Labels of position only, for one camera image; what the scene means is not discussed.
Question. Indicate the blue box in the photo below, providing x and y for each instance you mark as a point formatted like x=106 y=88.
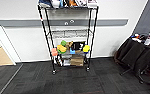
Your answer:
x=72 y=51

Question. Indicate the brown toy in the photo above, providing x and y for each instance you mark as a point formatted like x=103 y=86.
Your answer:
x=70 y=44

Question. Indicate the yellow blue round toy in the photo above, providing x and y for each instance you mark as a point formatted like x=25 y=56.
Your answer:
x=86 y=48

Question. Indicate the green toy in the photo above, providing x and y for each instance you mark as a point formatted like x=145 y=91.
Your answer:
x=63 y=43

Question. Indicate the yellow orange toy block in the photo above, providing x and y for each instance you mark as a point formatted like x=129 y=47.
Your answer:
x=61 y=48

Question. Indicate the large brown cardboard box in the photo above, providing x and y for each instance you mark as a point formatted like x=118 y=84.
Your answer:
x=77 y=61

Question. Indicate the white printed box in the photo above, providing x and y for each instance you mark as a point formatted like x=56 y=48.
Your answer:
x=66 y=62

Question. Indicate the orange-brown plush toy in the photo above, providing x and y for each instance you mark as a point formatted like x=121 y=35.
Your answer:
x=71 y=3

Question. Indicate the black upright panel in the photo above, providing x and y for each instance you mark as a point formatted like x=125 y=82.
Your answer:
x=64 y=3

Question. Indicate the white book with photo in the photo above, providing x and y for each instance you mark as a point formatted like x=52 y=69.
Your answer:
x=92 y=3

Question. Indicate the black garment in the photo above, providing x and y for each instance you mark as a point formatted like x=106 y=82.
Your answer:
x=132 y=53

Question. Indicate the black office chair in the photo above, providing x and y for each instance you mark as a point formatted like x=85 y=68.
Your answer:
x=137 y=71

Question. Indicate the small white wall socket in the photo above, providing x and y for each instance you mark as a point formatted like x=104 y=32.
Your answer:
x=72 y=21
x=66 y=23

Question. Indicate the long grey wall band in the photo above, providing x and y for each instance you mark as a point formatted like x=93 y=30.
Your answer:
x=24 y=22

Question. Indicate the white door frame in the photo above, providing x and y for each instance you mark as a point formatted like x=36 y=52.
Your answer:
x=6 y=43

